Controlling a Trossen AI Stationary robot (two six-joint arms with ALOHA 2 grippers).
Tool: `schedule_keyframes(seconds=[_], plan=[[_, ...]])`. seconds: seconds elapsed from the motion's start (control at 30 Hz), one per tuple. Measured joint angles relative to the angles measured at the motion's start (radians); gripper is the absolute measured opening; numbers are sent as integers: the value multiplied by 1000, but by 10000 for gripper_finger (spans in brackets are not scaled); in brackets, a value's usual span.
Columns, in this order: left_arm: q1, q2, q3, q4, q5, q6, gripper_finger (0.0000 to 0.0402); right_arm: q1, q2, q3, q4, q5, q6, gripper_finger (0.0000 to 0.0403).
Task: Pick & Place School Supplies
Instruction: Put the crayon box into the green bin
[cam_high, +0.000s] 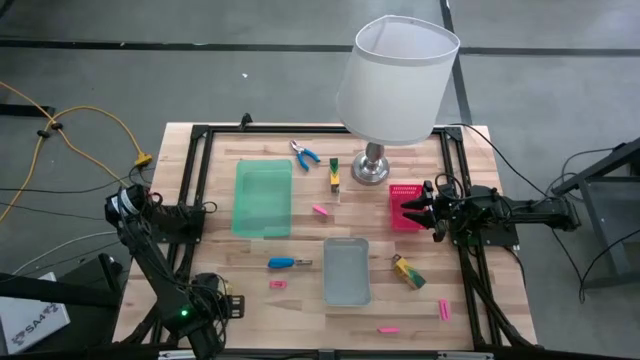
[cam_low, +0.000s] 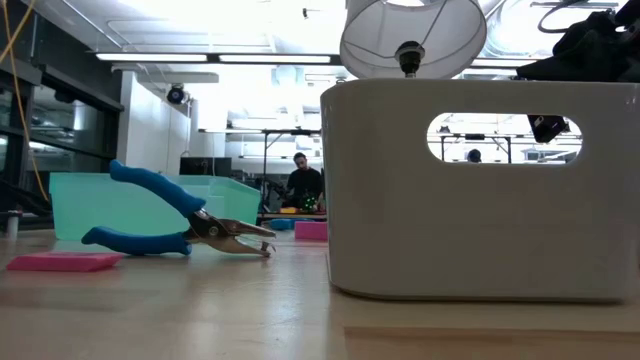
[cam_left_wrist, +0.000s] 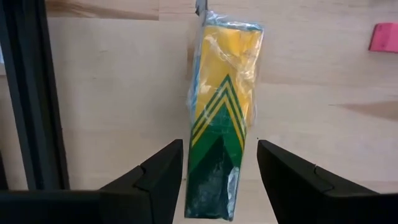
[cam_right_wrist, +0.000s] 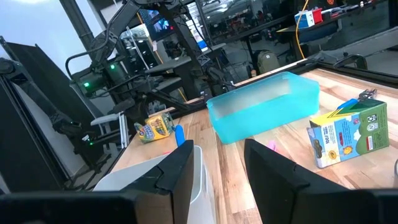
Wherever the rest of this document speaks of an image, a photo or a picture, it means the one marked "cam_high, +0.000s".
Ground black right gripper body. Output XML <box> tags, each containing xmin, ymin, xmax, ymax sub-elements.
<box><xmin>422</xmin><ymin>179</ymin><xmax>456</xmax><ymax>244</ymax></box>

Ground yellow green crayon box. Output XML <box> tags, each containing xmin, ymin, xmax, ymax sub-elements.
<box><xmin>391</xmin><ymin>253</ymin><xmax>428</xmax><ymax>291</ymax></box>
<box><xmin>328</xmin><ymin>157</ymin><xmax>342</xmax><ymax>194</ymax></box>

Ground blue-handled metal pliers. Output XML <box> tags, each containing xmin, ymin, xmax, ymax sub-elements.
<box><xmin>267</xmin><ymin>256</ymin><xmax>314</xmax><ymax>270</ymax></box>
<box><xmin>289</xmin><ymin>139</ymin><xmax>322</xmax><ymax>173</ymax></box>

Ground translucent green plastic bin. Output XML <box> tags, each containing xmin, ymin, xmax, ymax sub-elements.
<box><xmin>231</xmin><ymin>158</ymin><xmax>294</xmax><ymax>239</ymax></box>

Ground pink perforated plastic basket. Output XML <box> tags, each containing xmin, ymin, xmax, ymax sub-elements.
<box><xmin>388</xmin><ymin>183</ymin><xmax>427</xmax><ymax>233</ymax></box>

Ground white lamp shade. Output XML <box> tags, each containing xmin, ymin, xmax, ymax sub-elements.
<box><xmin>335</xmin><ymin>14</ymin><xmax>461</xmax><ymax>187</ymax></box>

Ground dark metal side table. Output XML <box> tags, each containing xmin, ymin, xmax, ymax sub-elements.
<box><xmin>552</xmin><ymin>135</ymin><xmax>640</xmax><ymax>291</ymax></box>

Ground black equipment case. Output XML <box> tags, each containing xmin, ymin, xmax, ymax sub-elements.
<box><xmin>0</xmin><ymin>252</ymin><xmax>125</xmax><ymax>351</ymax></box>

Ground white printed cardboard box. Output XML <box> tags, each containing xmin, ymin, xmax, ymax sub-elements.
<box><xmin>0</xmin><ymin>272</ymin><xmax>71</xmax><ymax>357</ymax></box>

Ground white plastic handled bin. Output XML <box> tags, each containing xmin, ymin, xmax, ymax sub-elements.
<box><xmin>322</xmin><ymin>236</ymin><xmax>373</xmax><ymax>307</ymax></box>

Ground black aluminium table frame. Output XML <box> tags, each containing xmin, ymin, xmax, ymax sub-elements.
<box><xmin>119</xmin><ymin>122</ymin><xmax>540</xmax><ymax>360</ymax></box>

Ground yellow extension cable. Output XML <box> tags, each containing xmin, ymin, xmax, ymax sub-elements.
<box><xmin>0</xmin><ymin>79</ymin><xmax>154</xmax><ymax>226</ymax></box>

